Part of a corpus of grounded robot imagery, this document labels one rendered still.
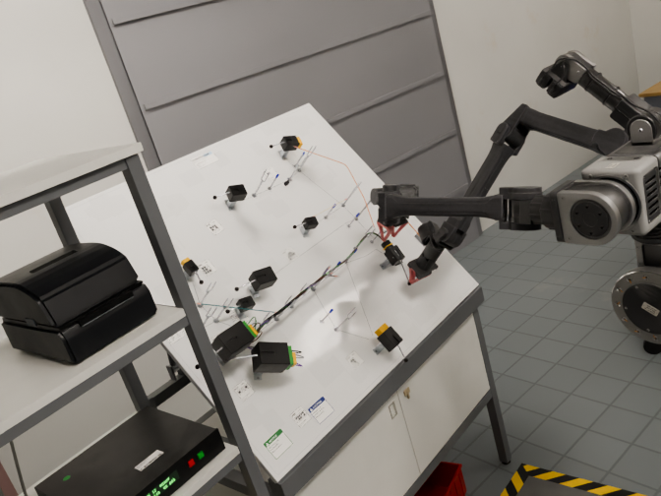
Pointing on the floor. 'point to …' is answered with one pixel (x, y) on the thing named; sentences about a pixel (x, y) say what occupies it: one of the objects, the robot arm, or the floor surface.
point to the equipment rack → (29, 194)
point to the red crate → (445, 481)
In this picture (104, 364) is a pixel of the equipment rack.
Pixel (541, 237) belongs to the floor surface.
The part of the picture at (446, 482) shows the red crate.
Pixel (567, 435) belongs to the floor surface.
